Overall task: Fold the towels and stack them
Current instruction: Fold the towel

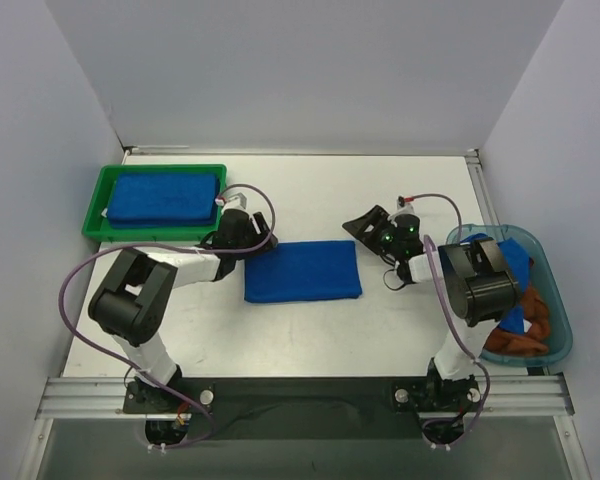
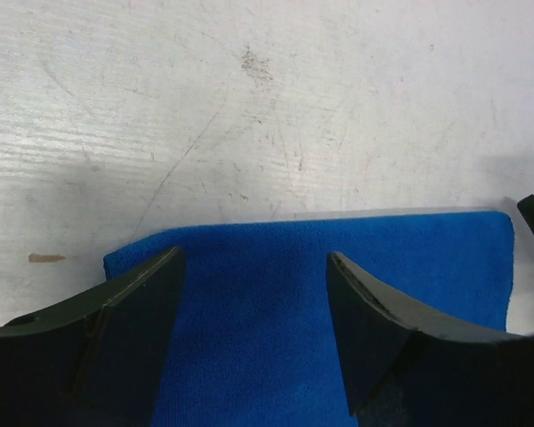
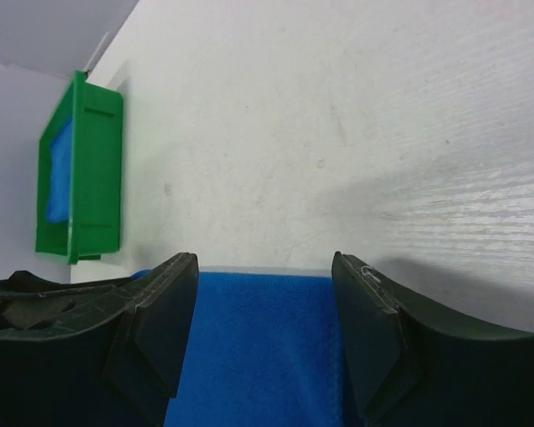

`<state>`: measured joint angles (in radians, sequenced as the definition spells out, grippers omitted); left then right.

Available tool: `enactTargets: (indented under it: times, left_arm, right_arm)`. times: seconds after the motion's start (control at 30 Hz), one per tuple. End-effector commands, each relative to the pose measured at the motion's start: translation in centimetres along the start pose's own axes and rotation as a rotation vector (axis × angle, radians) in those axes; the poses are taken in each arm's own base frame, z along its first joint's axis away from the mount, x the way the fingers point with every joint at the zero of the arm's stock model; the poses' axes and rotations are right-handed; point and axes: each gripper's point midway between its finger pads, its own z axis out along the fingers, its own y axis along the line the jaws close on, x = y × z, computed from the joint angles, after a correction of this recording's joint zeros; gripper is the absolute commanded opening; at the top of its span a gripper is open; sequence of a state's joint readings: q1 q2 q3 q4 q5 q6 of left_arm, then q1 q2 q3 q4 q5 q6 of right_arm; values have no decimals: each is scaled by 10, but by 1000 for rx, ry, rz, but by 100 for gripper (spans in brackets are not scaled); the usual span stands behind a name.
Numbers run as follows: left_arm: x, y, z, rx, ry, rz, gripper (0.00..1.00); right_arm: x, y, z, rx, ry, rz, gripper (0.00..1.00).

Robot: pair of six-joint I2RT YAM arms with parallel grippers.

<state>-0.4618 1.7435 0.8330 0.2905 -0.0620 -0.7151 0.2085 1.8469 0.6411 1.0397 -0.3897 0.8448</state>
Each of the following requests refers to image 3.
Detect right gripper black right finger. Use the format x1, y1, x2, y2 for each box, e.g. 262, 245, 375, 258
331, 253, 534, 426

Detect folded blue towel stack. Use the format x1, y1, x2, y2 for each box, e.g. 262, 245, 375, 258
45, 117, 73, 223

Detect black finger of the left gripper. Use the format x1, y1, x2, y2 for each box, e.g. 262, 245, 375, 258
0, 270, 133, 330

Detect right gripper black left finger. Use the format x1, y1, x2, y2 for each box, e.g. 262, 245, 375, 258
0, 253, 199, 426

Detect green plastic tray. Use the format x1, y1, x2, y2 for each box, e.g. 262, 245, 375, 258
34, 71, 124, 265

